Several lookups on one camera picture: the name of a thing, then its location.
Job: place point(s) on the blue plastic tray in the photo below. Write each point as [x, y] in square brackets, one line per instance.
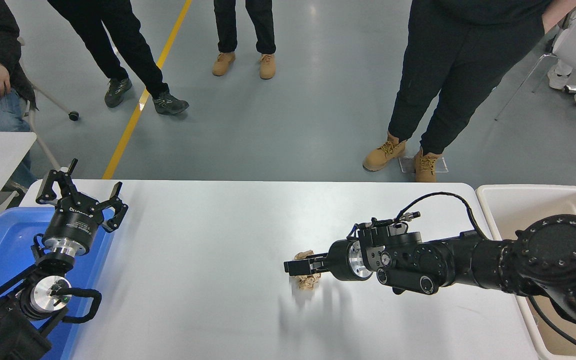
[3, 240]

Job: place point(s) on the large pale plastic bin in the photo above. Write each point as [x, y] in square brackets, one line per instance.
[513, 207]

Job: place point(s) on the tan paper ball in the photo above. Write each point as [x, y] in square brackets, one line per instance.
[308, 282]

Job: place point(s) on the clear floor plate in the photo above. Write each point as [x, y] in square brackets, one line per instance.
[406, 165]
[443, 165]

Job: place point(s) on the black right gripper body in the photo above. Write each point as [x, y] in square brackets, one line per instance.
[339, 260]

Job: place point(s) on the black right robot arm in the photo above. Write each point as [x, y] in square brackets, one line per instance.
[518, 260]

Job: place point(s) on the white wheeled chair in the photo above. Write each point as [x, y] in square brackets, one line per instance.
[73, 116]

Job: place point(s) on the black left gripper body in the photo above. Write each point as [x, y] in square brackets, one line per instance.
[75, 222]

